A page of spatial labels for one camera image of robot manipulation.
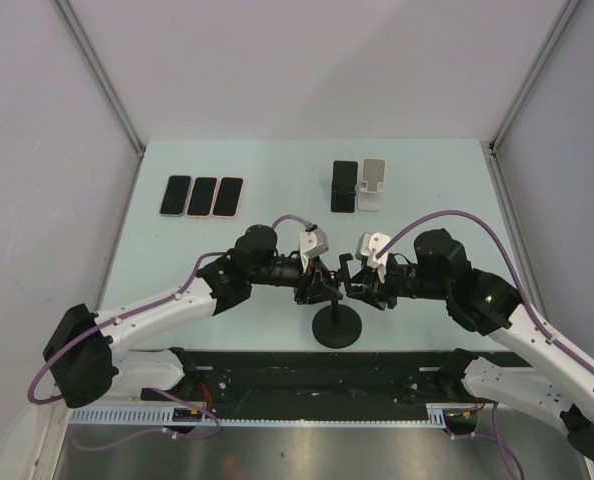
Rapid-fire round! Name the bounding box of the left aluminium corner post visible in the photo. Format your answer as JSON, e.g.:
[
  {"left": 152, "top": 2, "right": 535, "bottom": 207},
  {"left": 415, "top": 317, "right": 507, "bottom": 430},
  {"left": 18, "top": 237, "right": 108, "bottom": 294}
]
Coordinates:
[{"left": 51, "top": 0, "right": 146, "bottom": 159}]

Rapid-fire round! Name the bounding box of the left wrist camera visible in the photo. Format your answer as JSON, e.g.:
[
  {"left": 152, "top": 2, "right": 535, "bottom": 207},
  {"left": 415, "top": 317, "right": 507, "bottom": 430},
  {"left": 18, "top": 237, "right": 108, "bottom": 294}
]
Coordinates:
[{"left": 298, "top": 225, "right": 329, "bottom": 272}]

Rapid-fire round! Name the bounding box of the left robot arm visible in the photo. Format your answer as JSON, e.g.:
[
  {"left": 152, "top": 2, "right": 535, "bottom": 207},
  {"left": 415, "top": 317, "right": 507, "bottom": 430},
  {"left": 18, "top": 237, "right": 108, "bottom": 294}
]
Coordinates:
[{"left": 42, "top": 225, "right": 342, "bottom": 409}]

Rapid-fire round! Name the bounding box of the blue phone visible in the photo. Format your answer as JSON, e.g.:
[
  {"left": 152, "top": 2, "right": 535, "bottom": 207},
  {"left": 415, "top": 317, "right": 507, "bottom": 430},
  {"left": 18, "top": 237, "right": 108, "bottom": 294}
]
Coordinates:
[{"left": 159, "top": 175, "right": 192, "bottom": 216}]

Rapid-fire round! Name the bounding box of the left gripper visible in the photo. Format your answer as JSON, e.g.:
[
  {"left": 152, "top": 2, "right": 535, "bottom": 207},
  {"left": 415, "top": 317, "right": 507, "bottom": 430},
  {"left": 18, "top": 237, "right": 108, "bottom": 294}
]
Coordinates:
[{"left": 248, "top": 253, "right": 343, "bottom": 305}]

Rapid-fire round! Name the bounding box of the purple cable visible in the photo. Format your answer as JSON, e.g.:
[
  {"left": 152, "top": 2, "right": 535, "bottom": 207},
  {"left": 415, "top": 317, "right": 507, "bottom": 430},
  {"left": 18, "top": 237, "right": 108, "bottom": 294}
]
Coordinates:
[
  {"left": 374, "top": 209, "right": 594, "bottom": 476},
  {"left": 26, "top": 213, "right": 313, "bottom": 454}
]

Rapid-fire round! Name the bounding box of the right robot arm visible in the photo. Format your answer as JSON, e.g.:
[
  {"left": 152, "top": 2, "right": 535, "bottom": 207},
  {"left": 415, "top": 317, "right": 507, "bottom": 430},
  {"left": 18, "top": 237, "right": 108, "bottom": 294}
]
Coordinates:
[{"left": 343, "top": 229, "right": 594, "bottom": 462}]

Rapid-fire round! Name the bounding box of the right aluminium corner post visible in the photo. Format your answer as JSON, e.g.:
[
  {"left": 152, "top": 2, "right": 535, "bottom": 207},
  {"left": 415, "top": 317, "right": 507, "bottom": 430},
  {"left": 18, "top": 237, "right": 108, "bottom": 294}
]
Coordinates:
[{"left": 489, "top": 0, "right": 583, "bottom": 154}]

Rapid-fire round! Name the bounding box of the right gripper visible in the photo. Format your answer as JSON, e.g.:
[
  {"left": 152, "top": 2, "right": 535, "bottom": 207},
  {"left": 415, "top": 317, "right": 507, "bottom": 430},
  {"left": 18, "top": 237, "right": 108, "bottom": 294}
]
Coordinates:
[{"left": 346, "top": 255, "right": 449, "bottom": 311}]

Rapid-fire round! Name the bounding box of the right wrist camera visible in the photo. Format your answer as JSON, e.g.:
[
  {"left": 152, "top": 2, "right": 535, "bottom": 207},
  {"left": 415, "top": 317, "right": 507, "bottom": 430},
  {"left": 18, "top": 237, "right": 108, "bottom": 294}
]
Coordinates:
[{"left": 355, "top": 232, "right": 391, "bottom": 283}]

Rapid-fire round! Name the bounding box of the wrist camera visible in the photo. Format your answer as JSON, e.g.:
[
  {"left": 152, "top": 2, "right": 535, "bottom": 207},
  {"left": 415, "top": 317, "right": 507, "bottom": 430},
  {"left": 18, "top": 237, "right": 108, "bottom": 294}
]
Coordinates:
[
  {"left": 298, "top": 225, "right": 329, "bottom": 272},
  {"left": 355, "top": 232, "right": 391, "bottom": 283}
]

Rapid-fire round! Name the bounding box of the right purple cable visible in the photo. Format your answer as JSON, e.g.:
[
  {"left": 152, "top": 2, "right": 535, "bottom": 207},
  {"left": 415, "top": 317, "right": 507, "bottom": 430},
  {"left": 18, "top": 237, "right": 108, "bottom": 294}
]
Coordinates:
[{"left": 374, "top": 209, "right": 594, "bottom": 476}]

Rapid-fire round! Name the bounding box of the black round phone stand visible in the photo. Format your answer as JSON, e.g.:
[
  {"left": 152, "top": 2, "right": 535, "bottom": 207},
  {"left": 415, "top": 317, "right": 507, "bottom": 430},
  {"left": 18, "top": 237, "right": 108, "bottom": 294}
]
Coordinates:
[{"left": 311, "top": 252, "right": 363, "bottom": 350}]

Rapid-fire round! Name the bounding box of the aluminium corner post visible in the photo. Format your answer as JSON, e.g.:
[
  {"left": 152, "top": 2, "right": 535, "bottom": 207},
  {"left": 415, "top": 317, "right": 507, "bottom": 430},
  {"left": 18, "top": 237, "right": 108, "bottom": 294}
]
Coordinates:
[
  {"left": 489, "top": 0, "right": 583, "bottom": 154},
  {"left": 51, "top": 0, "right": 146, "bottom": 159}
]

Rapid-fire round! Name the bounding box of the white cable duct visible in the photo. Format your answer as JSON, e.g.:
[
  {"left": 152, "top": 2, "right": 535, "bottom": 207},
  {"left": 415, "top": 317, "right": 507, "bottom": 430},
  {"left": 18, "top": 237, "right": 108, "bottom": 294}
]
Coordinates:
[{"left": 69, "top": 404, "right": 451, "bottom": 429}]

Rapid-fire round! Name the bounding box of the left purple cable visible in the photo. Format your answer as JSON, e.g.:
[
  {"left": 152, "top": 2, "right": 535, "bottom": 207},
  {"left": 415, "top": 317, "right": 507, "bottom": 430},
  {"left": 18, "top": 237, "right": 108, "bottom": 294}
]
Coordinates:
[{"left": 26, "top": 213, "right": 313, "bottom": 454}]

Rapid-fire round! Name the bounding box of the pink case phone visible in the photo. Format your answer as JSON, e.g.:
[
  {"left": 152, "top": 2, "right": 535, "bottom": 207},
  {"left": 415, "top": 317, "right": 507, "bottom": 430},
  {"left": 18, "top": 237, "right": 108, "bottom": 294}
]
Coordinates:
[{"left": 186, "top": 177, "right": 218, "bottom": 217}]

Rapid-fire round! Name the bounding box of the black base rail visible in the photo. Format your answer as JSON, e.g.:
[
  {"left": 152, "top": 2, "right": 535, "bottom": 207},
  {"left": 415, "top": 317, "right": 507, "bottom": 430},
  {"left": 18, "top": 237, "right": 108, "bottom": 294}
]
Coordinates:
[{"left": 141, "top": 348, "right": 490, "bottom": 422}]

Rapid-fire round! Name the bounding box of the white phone stand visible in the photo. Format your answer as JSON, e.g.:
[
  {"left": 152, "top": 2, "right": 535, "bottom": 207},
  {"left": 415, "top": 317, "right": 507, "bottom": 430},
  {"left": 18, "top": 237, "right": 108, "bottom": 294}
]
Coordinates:
[{"left": 357, "top": 159, "right": 386, "bottom": 212}]

